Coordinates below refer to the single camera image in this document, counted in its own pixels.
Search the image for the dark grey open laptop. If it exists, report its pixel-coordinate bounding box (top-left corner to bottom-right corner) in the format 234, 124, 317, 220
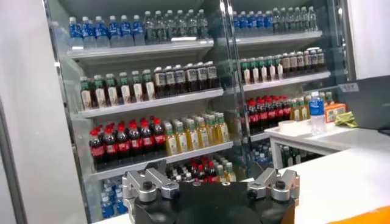
336, 75, 390, 135

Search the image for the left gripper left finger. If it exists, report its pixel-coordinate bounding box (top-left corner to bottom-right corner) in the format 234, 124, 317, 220
121, 159, 180, 205

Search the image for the blue label water bottle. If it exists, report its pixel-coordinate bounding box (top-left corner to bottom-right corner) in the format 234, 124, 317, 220
232, 10, 241, 31
239, 11, 249, 30
255, 10, 265, 30
119, 15, 133, 47
68, 16, 83, 49
247, 10, 257, 30
108, 15, 122, 47
263, 10, 274, 30
81, 16, 96, 49
94, 15, 109, 48
309, 91, 327, 136
132, 14, 145, 46

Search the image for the white table with tape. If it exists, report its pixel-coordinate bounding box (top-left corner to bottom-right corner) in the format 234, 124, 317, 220
264, 120, 390, 170

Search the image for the orange t-shirt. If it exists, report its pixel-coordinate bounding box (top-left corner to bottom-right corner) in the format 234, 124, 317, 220
327, 205, 390, 224

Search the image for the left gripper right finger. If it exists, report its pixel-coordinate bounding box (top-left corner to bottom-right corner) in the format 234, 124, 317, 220
248, 161, 301, 203

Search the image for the green cap brown tea bottle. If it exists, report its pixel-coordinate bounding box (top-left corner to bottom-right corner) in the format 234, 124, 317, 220
258, 57, 268, 83
266, 55, 275, 82
105, 73, 119, 107
274, 55, 283, 80
118, 71, 132, 105
79, 75, 93, 111
93, 74, 107, 110
130, 70, 144, 103
249, 57, 260, 84
239, 58, 251, 85
142, 69, 156, 102

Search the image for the dark drink bottle black label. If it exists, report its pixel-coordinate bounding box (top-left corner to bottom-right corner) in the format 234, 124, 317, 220
317, 48, 326, 72
185, 63, 197, 93
296, 51, 305, 75
174, 64, 186, 95
310, 49, 318, 73
207, 60, 221, 89
196, 61, 208, 91
154, 66, 166, 99
303, 50, 311, 74
165, 65, 176, 97

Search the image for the white tape roll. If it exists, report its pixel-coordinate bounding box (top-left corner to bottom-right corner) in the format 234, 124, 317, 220
278, 120, 301, 135

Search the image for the red cap cola bottle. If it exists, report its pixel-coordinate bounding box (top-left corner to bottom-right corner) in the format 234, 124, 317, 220
152, 117, 167, 158
116, 123, 131, 165
247, 99, 258, 135
205, 161, 218, 183
257, 97, 266, 132
195, 164, 205, 183
140, 119, 155, 159
102, 125, 118, 168
129, 121, 143, 162
282, 95, 292, 122
273, 96, 283, 125
264, 96, 275, 128
89, 127, 105, 171

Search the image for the green crumpled cloth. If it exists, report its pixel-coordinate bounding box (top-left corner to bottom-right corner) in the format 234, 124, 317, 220
335, 111, 359, 128

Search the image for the orange cardboard box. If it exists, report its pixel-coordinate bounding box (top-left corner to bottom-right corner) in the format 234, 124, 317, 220
324, 102, 347, 123

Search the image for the black drinks display cooler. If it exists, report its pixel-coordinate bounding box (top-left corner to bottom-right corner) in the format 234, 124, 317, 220
45, 0, 238, 223
225, 0, 357, 171

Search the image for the small blue drink bottle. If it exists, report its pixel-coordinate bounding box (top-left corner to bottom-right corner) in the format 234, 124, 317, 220
100, 191, 114, 219
258, 152, 271, 168
113, 185, 127, 215

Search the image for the dark drink bottle beige label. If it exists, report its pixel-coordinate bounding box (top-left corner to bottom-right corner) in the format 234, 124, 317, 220
282, 52, 291, 77
289, 52, 298, 75

